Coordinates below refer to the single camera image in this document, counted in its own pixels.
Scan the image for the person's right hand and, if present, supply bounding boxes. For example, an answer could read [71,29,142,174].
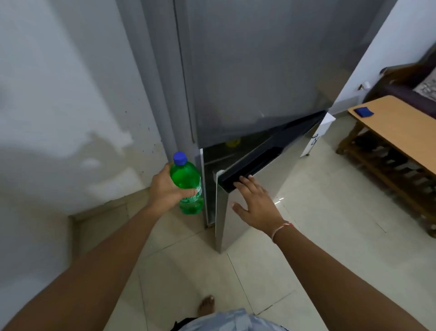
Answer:
[231,175,285,236]

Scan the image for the person's left hand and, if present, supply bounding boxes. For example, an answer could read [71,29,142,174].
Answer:
[145,163,198,221]

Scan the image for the green plastic bottle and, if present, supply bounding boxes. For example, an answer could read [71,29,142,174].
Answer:
[169,151,205,216]

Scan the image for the white marble drawer cabinet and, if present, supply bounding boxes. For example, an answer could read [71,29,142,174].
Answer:
[299,112,336,158]

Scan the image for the grey refrigerator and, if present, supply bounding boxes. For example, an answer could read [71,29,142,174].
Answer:
[115,0,399,255]

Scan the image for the person's left forearm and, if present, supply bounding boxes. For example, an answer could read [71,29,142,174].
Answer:
[0,204,164,331]

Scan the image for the person's right forearm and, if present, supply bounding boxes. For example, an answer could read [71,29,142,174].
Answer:
[274,225,430,331]

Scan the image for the person's left foot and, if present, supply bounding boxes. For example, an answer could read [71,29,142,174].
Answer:
[197,295,216,316]

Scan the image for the pink thread wrist band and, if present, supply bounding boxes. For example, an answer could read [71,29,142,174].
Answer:
[271,221,294,243]

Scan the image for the grey shirt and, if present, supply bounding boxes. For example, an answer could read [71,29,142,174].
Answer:
[177,308,290,331]

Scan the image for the black trousers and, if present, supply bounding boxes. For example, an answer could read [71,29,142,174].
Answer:
[172,319,198,331]

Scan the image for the wooden table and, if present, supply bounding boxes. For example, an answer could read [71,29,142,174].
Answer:
[335,95,436,239]

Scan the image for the wooden sofa purple upholstery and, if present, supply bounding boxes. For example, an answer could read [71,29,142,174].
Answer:
[362,51,436,120]

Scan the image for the beige printed cushion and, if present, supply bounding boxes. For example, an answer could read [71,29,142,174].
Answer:
[412,66,436,103]

